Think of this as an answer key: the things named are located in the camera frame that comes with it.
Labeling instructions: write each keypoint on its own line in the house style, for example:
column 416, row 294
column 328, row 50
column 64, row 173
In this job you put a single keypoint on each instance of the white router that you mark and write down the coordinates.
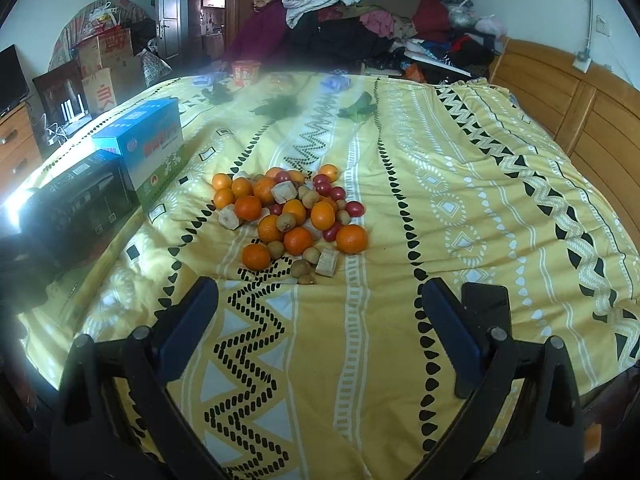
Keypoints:
column 72, row 110

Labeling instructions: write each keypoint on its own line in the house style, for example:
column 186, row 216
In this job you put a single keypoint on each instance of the round folded table top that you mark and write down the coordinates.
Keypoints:
column 75, row 25

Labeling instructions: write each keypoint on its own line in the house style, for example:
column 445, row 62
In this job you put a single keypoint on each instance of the wooden headboard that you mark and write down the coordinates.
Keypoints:
column 575, row 110

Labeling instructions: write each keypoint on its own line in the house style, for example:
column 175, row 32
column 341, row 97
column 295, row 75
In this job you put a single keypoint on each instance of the small blue packet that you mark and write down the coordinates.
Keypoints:
column 336, row 83
column 202, row 79

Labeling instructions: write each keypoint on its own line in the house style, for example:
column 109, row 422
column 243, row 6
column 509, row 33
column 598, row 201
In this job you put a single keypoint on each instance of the yellow patterned bedsheet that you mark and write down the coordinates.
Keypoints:
column 400, row 185

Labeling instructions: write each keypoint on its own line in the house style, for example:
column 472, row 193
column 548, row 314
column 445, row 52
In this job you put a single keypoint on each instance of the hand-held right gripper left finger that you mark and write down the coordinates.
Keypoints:
column 187, row 320

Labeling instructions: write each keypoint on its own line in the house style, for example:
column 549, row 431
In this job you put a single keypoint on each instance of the black television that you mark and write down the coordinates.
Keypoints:
column 12, row 80

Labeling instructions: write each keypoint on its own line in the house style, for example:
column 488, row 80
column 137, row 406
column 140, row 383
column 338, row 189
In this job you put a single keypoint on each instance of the white wall pipe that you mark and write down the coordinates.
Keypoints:
column 591, row 5

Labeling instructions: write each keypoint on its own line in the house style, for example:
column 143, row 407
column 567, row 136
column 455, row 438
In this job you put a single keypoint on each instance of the green leafy vegetable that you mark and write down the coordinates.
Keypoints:
column 357, row 106
column 216, row 95
column 275, row 106

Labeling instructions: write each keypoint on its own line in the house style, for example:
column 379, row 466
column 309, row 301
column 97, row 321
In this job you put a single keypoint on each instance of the large brown cardboard box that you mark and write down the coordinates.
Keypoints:
column 112, row 85

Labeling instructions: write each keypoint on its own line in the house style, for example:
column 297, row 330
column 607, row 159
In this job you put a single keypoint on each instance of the blue and green carton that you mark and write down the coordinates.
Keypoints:
column 150, row 130

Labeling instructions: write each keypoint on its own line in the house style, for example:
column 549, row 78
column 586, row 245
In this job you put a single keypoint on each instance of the red printed cardboard box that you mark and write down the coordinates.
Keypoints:
column 105, row 52

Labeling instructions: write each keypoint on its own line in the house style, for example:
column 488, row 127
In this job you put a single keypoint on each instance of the red instant noodle cup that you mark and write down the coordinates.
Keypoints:
column 246, row 72

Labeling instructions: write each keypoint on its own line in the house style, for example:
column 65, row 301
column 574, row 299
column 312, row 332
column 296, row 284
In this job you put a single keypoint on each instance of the pale cut fruit chunk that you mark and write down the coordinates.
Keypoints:
column 280, row 191
column 242, row 175
column 314, row 232
column 327, row 261
column 228, row 216

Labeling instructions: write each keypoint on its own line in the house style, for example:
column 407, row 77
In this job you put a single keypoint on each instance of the room door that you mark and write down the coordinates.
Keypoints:
column 170, row 10

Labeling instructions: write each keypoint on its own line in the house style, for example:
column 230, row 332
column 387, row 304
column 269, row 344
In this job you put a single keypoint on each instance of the pile of red cherry tomatoes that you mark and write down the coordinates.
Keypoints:
column 325, row 188

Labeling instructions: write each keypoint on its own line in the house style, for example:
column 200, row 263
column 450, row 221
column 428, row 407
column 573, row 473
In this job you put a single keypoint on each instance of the wooden dresser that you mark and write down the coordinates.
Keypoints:
column 17, row 150

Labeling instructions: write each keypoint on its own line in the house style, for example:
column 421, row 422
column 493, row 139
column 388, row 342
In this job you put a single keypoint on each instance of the pile of clothes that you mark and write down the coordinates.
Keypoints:
column 390, row 20

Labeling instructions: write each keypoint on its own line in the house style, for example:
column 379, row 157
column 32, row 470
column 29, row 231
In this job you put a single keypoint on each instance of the patterned plastic bag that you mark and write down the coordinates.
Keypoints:
column 156, row 70

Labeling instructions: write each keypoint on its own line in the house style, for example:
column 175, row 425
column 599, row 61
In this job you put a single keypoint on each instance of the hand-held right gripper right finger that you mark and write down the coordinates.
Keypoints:
column 450, row 330

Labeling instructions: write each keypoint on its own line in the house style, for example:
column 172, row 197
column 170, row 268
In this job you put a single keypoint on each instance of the black printed box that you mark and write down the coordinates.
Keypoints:
column 85, row 205

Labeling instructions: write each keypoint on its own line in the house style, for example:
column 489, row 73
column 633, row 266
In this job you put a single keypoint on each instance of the white wall socket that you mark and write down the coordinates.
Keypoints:
column 581, row 62

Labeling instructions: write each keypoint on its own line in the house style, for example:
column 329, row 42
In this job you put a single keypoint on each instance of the pile of oranges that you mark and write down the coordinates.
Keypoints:
column 248, row 207

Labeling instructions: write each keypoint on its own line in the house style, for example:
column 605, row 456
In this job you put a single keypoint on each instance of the dark framed panel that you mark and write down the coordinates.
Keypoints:
column 55, row 85

